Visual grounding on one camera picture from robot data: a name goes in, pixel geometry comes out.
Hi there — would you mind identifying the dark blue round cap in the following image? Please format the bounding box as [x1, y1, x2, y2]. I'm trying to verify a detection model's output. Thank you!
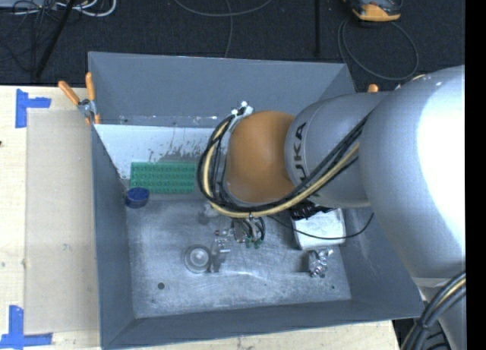
[125, 187, 150, 210]

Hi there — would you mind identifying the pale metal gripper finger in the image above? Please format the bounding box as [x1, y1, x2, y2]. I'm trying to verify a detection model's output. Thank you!
[209, 238, 232, 273]
[199, 203, 233, 237]

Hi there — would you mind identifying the clear plastic cup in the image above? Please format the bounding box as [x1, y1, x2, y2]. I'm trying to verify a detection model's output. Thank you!
[184, 244, 213, 275]

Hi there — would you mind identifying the green studded flat block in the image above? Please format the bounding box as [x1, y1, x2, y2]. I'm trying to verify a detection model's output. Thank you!
[129, 161, 198, 195]

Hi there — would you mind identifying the pale brown flat board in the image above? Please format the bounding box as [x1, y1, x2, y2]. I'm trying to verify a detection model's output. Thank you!
[23, 108, 100, 336]

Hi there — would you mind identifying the grey metal bin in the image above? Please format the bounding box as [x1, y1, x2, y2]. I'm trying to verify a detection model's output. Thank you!
[87, 51, 425, 350]

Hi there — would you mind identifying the black cylinder on white bracket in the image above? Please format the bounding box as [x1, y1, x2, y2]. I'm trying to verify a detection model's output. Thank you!
[289, 202, 347, 251]

